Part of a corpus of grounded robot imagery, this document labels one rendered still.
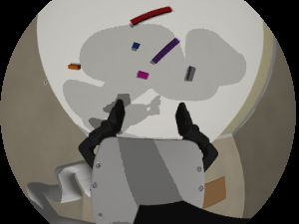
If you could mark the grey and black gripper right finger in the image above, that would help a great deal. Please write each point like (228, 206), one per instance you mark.
(190, 131)

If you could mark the orange rod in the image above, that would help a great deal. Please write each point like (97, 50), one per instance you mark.
(74, 66)

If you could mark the short magenta rod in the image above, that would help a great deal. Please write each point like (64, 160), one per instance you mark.
(143, 75)

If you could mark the dark red rod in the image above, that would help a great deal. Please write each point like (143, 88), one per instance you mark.
(150, 14)

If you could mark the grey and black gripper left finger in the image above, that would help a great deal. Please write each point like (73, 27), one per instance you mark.
(109, 127)

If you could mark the purple rod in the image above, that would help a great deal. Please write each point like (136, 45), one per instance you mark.
(165, 50)

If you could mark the grey rod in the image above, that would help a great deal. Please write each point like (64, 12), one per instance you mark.
(190, 73)

